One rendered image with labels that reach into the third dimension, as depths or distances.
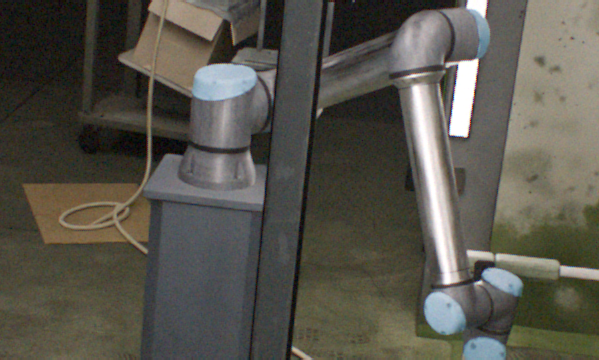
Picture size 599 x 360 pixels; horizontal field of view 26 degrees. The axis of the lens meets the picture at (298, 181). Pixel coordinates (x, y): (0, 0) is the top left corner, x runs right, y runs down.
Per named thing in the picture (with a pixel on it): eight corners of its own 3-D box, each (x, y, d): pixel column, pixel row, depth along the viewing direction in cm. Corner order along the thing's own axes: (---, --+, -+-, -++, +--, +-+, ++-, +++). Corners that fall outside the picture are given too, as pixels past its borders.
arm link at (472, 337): (513, 342, 281) (501, 381, 285) (509, 314, 292) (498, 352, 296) (470, 333, 281) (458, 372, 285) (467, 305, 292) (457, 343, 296)
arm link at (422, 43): (407, 7, 266) (462, 338, 267) (448, 4, 274) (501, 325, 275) (367, 18, 274) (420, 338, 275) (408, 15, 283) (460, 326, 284)
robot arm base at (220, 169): (171, 185, 314) (174, 145, 311) (184, 162, 332) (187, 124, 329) (250, 194, 313) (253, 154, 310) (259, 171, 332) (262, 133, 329)
